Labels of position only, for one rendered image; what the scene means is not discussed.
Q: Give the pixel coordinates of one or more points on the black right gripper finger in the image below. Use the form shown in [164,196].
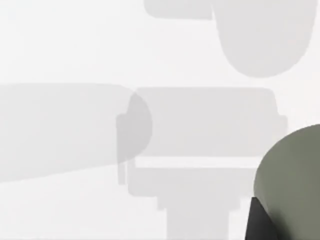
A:
[257,222]

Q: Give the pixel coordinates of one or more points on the grey-green cup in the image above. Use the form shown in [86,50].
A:
[292,170]

